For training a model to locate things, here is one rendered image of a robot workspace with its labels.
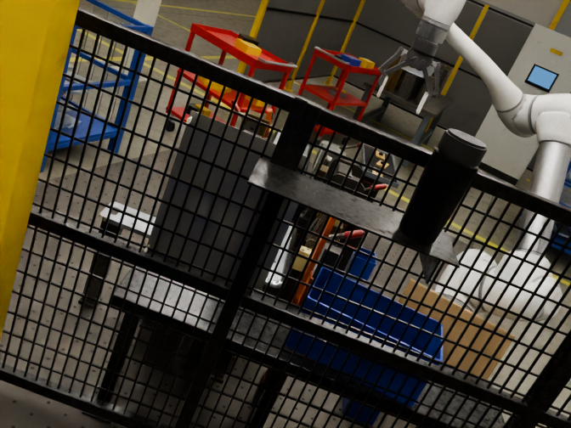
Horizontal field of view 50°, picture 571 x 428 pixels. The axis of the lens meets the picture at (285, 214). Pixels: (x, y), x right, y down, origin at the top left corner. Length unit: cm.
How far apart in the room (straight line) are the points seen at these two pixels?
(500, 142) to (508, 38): 160
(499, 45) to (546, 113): 746
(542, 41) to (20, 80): 809
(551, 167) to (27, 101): 161
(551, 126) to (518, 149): 673
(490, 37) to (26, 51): 887
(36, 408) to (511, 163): 797
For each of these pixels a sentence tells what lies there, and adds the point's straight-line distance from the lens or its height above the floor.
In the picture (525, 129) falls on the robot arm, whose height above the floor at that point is 151.
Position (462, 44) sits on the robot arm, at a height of 168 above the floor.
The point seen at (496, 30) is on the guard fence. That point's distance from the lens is 963.
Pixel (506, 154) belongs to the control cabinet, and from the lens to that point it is 890.
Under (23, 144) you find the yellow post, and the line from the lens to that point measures 108.
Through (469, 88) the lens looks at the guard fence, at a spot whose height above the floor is 85.
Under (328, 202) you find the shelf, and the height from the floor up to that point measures 143.
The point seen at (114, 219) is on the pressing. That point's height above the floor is 100.
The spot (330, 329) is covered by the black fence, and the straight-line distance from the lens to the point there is 121.
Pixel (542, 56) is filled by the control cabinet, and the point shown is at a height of 167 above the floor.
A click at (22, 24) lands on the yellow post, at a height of 152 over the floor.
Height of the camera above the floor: 177
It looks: 23 degrees down
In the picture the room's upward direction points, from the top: 23 degrees clockwise
